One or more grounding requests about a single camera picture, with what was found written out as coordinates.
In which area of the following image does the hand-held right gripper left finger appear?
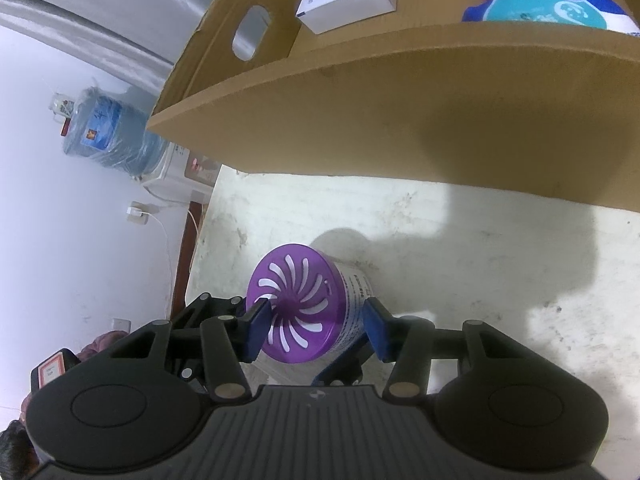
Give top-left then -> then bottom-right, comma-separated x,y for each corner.
107,297 -> 273,403

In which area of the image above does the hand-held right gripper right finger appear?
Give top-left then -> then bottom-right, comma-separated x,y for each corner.
362,297 -> 571,401

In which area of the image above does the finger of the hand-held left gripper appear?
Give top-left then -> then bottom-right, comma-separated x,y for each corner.
170,291 -> 247,332
312,340 -> 373,388

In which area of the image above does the purple lid air freshener jar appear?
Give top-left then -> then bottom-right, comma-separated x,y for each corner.
246,242 -> 376,386

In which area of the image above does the brown cardboard box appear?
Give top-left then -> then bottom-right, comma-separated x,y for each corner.
146,0 -> 640,211

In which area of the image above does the blue wet wipes packet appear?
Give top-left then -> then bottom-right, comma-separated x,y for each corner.
461,0 -> 640,38

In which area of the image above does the person's head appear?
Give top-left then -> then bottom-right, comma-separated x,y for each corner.
0,420 -> 41,480

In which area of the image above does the white power plug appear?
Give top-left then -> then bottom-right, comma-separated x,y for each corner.
125,201 -> 153,226

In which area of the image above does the white water dispenser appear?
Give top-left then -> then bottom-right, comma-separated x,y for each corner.
135,142 -> 221,206

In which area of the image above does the cream nightstand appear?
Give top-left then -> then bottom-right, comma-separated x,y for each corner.
170,165 -> 640,461

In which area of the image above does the blue water bottle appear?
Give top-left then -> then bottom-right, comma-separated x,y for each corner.
60,85 -> 168,181

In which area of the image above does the grey curtain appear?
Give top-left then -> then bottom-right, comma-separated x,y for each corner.
0,0 -> 251,101

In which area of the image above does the white power cable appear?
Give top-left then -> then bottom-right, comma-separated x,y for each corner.
147,215 -> 177,307

